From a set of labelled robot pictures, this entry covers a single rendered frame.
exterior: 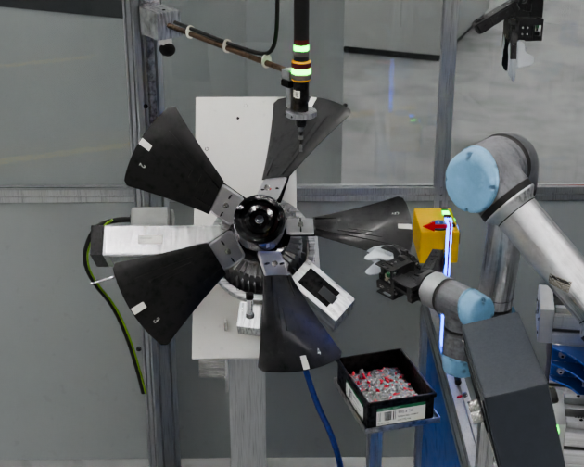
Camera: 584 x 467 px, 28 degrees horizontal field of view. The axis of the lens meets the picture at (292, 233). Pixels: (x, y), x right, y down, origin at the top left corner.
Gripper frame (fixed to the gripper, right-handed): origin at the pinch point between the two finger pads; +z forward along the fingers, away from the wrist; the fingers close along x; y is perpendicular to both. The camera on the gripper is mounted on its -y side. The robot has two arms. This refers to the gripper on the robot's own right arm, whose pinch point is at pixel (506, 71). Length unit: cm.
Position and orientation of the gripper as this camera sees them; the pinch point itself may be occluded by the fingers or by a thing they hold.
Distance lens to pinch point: 290.2
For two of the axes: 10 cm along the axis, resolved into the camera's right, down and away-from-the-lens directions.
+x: -0.1, -4.0, 9.2
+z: 0.0, 9.2, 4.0
